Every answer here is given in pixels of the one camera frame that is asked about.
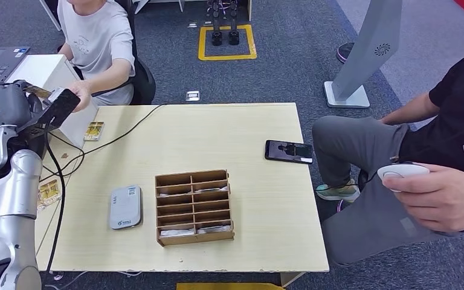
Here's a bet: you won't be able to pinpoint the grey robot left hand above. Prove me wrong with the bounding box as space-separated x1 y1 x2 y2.
0 82 45 131

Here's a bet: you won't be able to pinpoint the person's left hand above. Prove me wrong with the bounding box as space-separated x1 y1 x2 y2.
382 163 464 234
68 80 92 113

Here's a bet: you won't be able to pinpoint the white oval remote controller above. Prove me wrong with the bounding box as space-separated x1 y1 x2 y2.
376 163 431 193

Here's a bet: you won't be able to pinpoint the wooden slotted card organizer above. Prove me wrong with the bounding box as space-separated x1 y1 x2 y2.
155 169 236 247

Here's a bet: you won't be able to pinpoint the person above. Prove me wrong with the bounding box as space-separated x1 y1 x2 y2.
56 0 137 113
311 11 464 267

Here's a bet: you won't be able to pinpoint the grey white card reader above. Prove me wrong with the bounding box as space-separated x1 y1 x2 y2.
109 184 143 231

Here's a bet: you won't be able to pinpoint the key card tree print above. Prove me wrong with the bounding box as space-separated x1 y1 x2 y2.
197 225 232 235

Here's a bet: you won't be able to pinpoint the small stack yellow cards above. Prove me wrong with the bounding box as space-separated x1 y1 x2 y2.
83 121 106 141

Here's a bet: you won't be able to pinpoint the white counter box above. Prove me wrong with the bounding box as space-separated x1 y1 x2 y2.
0 54 98 149

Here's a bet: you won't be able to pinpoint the black office chair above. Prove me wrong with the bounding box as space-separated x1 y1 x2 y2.
114 0 156 106

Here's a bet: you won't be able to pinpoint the white desk leg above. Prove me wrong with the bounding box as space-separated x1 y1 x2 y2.
39 0 62 32

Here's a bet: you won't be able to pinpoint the green sneaker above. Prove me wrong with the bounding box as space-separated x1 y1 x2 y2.
315 180 361 202

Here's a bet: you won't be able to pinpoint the humanoid robot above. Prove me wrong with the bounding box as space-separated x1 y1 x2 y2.
207 0 241 46

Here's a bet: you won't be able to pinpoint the yellow floor tape square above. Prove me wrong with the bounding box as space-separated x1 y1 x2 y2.
198 24 257 61

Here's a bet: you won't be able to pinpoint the black smartphone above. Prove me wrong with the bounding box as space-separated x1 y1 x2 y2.
264 140 314 165

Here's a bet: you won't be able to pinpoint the grey kiosk stand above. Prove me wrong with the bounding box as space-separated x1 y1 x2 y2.
323 0 404 109

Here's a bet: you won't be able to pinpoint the round black base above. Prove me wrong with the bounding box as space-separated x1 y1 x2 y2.
336 42 355 64

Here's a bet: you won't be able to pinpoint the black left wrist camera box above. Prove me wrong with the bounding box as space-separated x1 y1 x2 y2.
18 87 82 135

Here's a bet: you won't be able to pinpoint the long black cable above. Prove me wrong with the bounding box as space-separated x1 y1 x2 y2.
39 104 166 183

